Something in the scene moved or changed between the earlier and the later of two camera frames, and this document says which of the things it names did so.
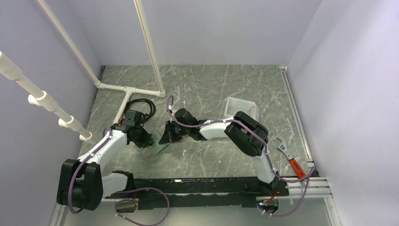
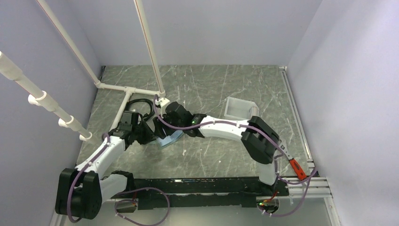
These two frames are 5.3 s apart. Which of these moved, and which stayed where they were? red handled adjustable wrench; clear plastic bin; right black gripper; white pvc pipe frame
Moved: right black gripper
Stayed: red handled adjustable wrench; white pvc pipe frame; clear plastic bin
